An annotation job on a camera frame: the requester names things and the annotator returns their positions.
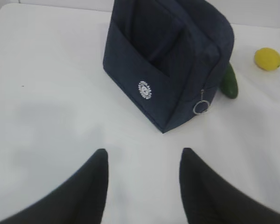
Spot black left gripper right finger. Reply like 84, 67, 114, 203
179, 148, 280, 224

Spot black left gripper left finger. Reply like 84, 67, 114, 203
1, 149, 108, 224

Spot green cucumber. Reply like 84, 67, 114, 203
220, 63, 238, 99

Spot navy blue fabric bag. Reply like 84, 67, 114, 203
103, 0, 234, 133

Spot yellow lemon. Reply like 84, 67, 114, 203
254, 48, 280, 71

